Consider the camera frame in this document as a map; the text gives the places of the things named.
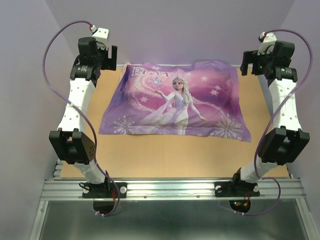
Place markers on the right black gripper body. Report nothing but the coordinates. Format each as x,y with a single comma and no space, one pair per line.
264,61

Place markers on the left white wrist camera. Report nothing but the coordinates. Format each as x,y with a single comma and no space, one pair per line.
100,35

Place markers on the pink cartoon pillowcase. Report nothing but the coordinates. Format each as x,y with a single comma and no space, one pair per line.
201,99

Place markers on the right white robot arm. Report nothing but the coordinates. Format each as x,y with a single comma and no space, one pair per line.
283,139

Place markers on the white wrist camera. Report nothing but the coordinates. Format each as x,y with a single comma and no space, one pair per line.
100,35
267,41

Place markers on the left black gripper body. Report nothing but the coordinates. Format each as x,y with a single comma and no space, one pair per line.
100,60

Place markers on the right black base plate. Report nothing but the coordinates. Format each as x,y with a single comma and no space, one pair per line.
224,189

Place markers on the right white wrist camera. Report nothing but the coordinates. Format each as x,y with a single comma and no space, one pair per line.
267,41

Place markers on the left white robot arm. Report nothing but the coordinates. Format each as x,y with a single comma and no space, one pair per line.
69,140

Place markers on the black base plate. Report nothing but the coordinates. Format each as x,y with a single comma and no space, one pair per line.
224,189
102,190

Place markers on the aluminium front rail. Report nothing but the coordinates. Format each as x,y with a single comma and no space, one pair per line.
178,189

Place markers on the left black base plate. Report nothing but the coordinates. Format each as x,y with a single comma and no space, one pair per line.
102,190

